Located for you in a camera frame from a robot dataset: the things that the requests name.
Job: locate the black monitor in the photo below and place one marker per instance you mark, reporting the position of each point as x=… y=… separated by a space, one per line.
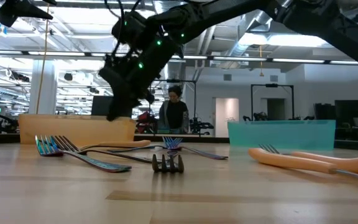
x=99 y=107

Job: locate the black equipment rack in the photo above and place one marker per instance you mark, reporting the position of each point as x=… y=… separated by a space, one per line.
x=350 y=115

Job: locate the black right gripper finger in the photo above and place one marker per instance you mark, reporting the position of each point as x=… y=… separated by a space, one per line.
x=145 y=96
x=120 y=99

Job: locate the black metal table frame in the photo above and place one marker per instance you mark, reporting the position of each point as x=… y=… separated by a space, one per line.
x=197 y=138

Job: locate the teal translucent plastic bin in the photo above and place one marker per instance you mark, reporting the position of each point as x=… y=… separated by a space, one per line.
x=284 y=135

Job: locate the orange translucent plastic bin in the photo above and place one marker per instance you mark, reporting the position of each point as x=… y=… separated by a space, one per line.
x=73 y=129

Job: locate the black background robot arm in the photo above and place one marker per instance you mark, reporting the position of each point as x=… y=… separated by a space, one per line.
x=202 y=126

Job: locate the person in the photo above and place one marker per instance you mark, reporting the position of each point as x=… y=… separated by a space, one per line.
x=174 y=115

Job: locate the long ceiling light bar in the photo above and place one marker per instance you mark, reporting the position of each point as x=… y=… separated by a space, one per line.
x=73 y=53

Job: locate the black frame stand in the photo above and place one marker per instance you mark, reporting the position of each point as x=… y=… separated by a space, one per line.
x=272 y=85
x=185 y=81

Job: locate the black metal fork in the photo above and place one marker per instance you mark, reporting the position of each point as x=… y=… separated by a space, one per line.
x=164 y=167
x=70 y=149

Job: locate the silver ventilation duct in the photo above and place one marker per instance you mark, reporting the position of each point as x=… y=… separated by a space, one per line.
x=175 y=70

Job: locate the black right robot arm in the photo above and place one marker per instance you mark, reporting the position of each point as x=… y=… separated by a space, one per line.
x=322 y=18

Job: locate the white pillar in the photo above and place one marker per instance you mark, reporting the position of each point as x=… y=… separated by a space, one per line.
x=50 y=93

